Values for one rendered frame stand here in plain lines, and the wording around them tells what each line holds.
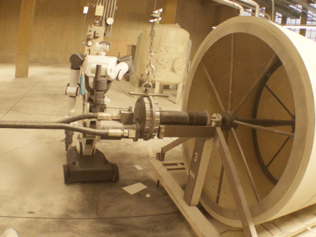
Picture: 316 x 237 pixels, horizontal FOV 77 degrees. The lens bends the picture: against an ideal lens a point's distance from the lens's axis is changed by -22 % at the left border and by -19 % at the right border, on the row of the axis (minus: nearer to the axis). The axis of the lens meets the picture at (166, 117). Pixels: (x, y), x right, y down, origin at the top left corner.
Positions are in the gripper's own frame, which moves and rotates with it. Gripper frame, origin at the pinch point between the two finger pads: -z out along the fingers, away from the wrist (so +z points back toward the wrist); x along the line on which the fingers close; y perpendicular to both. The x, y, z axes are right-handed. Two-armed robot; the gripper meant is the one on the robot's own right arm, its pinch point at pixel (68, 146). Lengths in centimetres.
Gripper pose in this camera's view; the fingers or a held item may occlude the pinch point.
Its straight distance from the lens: 218.1
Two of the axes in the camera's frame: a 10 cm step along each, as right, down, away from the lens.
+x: 1.1, 1.2, -9.9
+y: 9.8, 1.3, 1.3
